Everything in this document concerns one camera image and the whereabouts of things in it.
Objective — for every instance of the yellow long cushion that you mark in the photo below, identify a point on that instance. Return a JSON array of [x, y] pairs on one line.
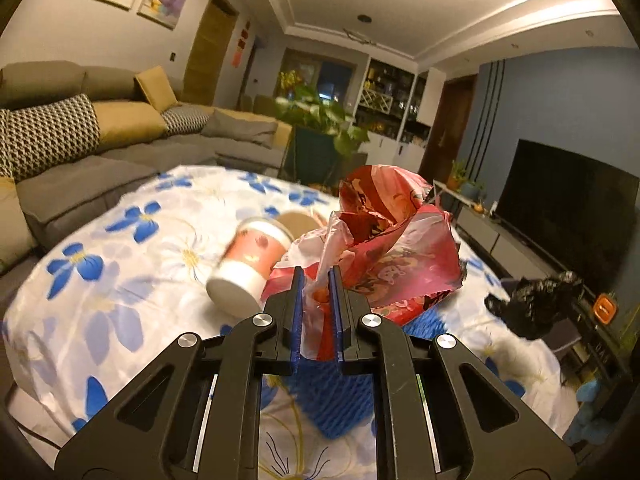
[[125, 123]]

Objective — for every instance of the orange retro radio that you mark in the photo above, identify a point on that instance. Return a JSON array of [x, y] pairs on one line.
[[605, 307]]

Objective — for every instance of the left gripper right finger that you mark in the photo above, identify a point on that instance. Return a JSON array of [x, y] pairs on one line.
[[439, 412]]

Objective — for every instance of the houndstooth cushion near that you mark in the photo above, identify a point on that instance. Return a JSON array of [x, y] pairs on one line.
[[35, 139]]

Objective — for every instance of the blue foam net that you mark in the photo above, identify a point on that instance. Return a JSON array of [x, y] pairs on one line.
[[334, 403]]

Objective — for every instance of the potted plant teal pot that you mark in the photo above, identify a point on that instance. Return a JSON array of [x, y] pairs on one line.
[[323, 137]]

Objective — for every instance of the large black television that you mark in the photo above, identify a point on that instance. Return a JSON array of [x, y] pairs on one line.
[[578, 210]]

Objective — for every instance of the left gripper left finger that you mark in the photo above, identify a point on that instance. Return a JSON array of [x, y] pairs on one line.
[[193, 412]]

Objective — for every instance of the floral blue white tablecloth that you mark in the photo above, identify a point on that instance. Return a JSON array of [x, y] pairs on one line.
[[110, 297]]

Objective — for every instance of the grey tv cabinet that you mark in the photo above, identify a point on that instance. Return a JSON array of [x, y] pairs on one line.
[[506, 252]]

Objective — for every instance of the houndstooth cushion far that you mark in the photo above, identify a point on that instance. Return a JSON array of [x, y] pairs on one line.
[[184, 119]]

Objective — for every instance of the wooden door left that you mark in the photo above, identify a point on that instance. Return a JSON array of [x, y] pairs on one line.
[[208, 51]]

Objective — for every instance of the white folding side table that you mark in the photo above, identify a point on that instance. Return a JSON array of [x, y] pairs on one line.
[[442, 189]]

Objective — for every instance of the display cabinet with shelves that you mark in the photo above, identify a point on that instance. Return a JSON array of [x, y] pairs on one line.
[[397, 109]]

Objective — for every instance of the black plastic bag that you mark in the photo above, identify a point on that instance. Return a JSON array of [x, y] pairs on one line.
[[535, 306]]

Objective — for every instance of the orange white paper cup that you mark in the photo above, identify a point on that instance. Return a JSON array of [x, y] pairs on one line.
[[240, 276]]

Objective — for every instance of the dark wooden door right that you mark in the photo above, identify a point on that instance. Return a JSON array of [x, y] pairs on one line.
[[443, 143]]

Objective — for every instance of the red snack bag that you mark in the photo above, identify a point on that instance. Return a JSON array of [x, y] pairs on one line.
[[391, 244]]

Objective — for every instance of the houndstooth cushion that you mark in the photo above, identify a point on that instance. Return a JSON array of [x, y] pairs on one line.
[[35, 139], [184, 119]]

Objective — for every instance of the grey sectional sofa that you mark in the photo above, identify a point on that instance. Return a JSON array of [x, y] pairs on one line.
[[39, 212]]

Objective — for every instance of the yellow square cushion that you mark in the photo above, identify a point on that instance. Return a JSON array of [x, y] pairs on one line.
[[156, 88]]

